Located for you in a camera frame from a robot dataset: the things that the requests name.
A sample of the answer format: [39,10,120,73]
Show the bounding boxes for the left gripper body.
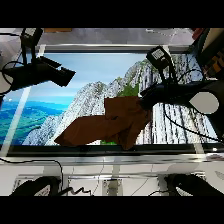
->
[6,55,77,92]

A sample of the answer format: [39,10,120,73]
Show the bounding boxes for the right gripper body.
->
[138,83,175,111]

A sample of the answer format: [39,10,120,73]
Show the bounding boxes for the brown garment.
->
[53,95,154,151]

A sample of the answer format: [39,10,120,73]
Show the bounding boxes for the black cable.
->
[1,60,26,93]
[162,102,224,141]
[0,156,95,197]

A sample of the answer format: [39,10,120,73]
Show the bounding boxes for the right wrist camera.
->
[145,45,177,85]

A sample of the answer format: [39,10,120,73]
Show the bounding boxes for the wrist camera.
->
[20,27,45,64]
[145,45,177,85]

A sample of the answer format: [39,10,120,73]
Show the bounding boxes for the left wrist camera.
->
[20,27,45,64]

